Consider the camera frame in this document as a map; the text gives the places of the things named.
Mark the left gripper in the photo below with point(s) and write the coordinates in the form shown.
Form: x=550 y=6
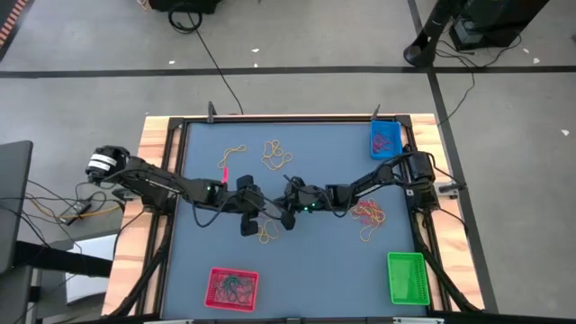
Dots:
x=247 y=200

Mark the black power adapter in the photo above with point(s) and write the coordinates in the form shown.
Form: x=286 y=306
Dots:
x=77 y=208

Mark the pink tape tag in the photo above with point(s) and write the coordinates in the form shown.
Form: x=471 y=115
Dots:
x=224 y=174

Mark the dark grey panel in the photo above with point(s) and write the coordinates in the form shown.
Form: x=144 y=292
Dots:
x=13 y=202

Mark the blue plastic basket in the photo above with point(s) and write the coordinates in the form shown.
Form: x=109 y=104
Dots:
x=387 y=155

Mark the red plastic basket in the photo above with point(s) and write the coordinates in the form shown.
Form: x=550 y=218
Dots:
x=211 y=288

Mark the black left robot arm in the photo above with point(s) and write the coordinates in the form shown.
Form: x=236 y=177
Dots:
x=157 y=182

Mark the black floor stand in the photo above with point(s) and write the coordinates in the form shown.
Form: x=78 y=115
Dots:
x=418 y=51

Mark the green plastic basket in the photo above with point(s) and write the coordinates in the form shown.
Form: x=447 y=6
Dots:
x=407 y=279

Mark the black bar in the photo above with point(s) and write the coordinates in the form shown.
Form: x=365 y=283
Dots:
x=58 y=260

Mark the black equipment box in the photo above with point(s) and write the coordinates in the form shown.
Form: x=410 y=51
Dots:
x=486 y=27

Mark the black diagonal frame strut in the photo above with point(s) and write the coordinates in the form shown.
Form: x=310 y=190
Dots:
x=126 y=297
x=465 y=294

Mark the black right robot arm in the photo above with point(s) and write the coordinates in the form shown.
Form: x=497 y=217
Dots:
x=369 y=182

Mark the white board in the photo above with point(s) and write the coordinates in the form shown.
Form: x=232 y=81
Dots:
x=90 y=288

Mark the grey upright post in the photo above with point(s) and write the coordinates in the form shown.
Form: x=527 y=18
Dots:
x=211 y=112

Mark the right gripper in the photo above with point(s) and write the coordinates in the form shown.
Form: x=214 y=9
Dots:
x=310 y=198

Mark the yellow rubber bands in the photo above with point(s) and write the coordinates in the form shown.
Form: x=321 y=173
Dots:
x=229 y=153
x=270 y=148
x=373 y=220
x=265 y=236

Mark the black equipment base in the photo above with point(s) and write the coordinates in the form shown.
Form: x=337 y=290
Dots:
x=180 y=4

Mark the blue-grey table mat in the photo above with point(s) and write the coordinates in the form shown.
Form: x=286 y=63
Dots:
x=315 y=270

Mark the white bracket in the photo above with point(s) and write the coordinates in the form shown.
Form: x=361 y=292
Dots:
x=418 y=321
x=171 y=321

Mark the black orange-striped ramp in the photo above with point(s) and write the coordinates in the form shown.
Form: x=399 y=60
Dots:
x=11 y=22

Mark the black aluminium table frame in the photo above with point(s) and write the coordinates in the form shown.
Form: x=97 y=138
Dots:
x=292 y=119

